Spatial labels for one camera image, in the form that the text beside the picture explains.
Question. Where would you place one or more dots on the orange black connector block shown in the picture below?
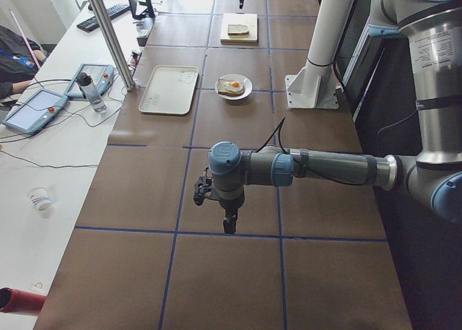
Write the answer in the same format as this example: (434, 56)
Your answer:
(133, 60)

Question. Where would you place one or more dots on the bamboo cutting board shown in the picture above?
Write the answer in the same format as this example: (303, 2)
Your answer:
(251, 20)

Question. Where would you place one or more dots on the black monitor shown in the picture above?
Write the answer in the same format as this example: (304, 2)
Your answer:
(141, 9)

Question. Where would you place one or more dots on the paper cup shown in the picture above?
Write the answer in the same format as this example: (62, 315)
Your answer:
(39, 198)

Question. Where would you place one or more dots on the near blue teach pendant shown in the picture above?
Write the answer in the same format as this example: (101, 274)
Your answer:
(37, 111)

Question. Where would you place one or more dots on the clear water bottle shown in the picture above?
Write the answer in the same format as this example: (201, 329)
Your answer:
(89, 91)

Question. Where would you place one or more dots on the cream bear tray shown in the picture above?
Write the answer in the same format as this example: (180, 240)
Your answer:
(170, 90)

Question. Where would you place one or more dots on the aluminium frame post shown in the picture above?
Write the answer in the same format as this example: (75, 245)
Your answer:
(113, 43)

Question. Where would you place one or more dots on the white round plate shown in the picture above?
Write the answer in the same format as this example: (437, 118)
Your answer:
(247, 84)

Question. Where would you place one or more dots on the bread slice with fried egg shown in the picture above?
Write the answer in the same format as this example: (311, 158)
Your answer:
(230, 87)

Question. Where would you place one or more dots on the seated person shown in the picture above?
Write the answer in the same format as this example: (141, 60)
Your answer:
(19, 62)

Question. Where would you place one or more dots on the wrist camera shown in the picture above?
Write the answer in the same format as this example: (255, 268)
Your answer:
(204, 189)

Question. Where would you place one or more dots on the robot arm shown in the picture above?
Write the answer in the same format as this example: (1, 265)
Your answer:
(433, 177)

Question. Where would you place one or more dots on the white camera mast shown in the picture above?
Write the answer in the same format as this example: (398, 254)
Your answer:
(313, 87)

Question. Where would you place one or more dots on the red cylinder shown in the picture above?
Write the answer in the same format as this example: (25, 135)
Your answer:
(21, 302)

